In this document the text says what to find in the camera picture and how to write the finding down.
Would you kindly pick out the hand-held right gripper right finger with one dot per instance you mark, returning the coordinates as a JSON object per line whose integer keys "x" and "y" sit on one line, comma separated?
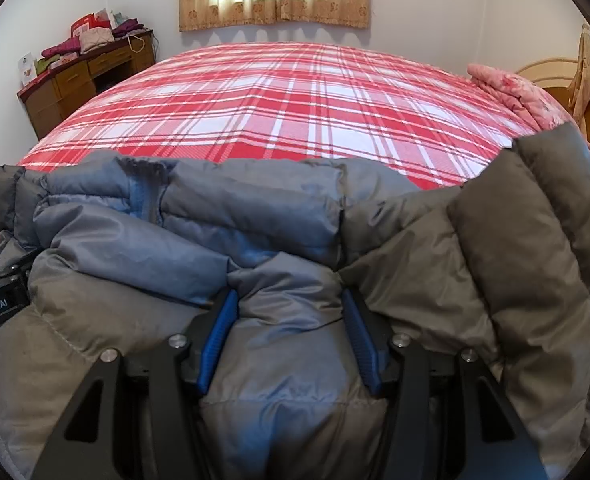
{"x": 362, "y": 345}

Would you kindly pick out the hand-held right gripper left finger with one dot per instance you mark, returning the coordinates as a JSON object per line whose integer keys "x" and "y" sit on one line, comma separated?
{"x": 220, "y": 340}

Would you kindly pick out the grey puffer jacket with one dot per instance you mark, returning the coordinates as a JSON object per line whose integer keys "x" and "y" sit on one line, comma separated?
{"x": 285, "y": 220}

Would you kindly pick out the brown wooden desk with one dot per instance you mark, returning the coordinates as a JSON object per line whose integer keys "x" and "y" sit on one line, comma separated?
{"x": 70, "y": 80}

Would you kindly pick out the white printed card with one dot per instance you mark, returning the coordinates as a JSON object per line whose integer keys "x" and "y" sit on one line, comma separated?
{"x": 27, "y": 69}

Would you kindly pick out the green folded cloth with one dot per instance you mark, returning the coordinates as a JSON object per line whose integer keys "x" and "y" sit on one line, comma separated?
{"x": 49, "y": 62}

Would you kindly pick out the red plaid bed sheet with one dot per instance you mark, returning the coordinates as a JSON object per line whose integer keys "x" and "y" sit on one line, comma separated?
{"x": 285, "y": 100}

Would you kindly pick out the magenta folded garment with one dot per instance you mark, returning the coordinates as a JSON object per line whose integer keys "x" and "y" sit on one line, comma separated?
{"x": 60, "y": 49}

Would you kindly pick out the pink quilted garment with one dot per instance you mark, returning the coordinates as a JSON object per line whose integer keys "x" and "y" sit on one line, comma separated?
{"x": 95, "y": 39}

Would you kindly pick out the red gift box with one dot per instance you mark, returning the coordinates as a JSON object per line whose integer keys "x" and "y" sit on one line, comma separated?
{"x": 87, "y": 22}

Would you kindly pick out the purple folded garment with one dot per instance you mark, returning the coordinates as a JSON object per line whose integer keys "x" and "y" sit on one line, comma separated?
{"x": 126, "y": 27}

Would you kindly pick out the pink floral quilt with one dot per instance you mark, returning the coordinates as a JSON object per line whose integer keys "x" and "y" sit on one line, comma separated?
{"x": 515, "y": 85}

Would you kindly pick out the wooden bed headboard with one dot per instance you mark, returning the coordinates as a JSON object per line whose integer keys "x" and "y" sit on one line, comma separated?
{"x": 550, "y": 67}

